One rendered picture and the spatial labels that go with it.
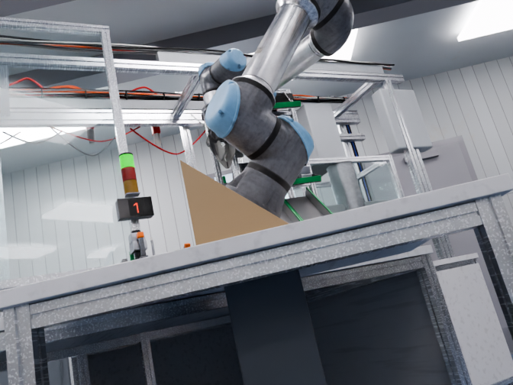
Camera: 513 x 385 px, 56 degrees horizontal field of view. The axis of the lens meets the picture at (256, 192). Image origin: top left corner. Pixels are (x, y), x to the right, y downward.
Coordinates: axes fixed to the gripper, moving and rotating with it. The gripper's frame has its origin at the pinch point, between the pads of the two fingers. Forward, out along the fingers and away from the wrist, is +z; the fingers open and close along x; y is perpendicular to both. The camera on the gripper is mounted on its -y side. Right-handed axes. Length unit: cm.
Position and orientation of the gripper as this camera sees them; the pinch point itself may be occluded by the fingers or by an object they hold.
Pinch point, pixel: (226, 165)
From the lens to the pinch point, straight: 157.8
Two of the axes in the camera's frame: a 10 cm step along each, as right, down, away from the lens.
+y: 4.1, -3.3, -8.5
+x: 8.9, -0.7, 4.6
